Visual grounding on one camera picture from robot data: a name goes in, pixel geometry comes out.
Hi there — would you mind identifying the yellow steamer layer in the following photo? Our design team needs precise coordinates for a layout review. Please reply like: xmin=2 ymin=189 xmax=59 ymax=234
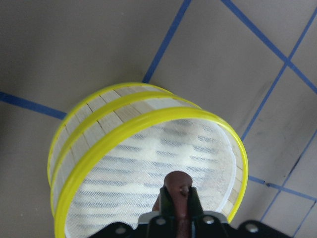
xmin=47 ymin=83 xmax=248 ymax=238

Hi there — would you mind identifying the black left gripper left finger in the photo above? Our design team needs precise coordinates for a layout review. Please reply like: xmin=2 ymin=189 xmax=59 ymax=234
xmin=159 ymin=186 xmax=175 ymax=220

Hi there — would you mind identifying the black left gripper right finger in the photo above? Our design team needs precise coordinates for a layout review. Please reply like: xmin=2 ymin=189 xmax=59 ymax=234
xmin=187 ymin=187 xmax=204 ymax=220

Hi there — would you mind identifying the brown bun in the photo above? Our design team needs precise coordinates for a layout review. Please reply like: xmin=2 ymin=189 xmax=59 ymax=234
xmin=164 ymin=171 xmax=193 ymax=238

